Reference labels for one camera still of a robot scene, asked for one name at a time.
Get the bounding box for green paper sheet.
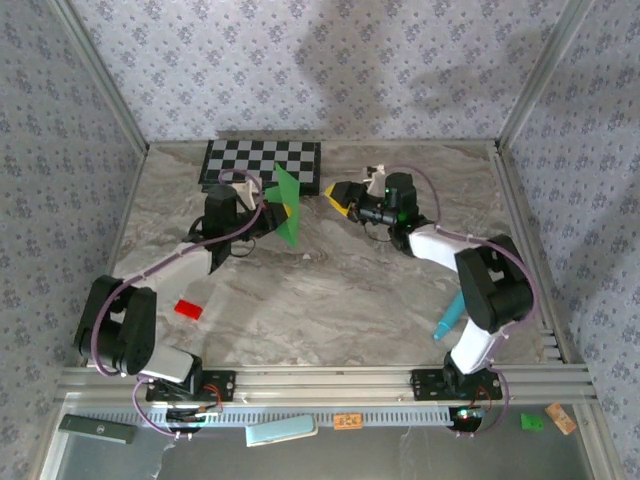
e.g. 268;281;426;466
263;162;302;249

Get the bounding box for black and grey chessboard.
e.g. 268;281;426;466
198;139;322;197

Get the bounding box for red plastic block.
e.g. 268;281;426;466
173;299;205;321

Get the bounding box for thin aluminium edge strip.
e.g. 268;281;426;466
77;143;150;366

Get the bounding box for blue marker pen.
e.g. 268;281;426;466
432;292;466;342

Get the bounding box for light blue card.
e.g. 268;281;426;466
244;414;320;448

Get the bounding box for black flat device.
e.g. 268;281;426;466
58;413;137;445

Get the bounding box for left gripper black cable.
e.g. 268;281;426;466
227;237;258;259

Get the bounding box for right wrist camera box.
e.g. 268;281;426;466
363;163;419;214

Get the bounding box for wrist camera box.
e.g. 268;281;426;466
363;163;419;214
205;179;265;236

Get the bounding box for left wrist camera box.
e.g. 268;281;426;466
205;179;265;236

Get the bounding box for wide aluminium side rail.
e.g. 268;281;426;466
492;142;569;364

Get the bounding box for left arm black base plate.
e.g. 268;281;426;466
145;369;237;403

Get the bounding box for aluminium mounting rail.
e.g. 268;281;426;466
54;363;599;407

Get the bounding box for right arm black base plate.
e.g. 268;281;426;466
410;368;504;402

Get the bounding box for grey slotted cable duct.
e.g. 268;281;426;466
74;405;459;427

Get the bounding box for aluminium corner post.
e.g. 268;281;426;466
49;0;150;156
497;0;596;151

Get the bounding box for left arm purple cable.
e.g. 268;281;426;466
94;168;265;441

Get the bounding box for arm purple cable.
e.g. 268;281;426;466
384;164;539;440
94;168;265;441

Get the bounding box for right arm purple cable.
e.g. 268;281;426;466
384;164;539;440

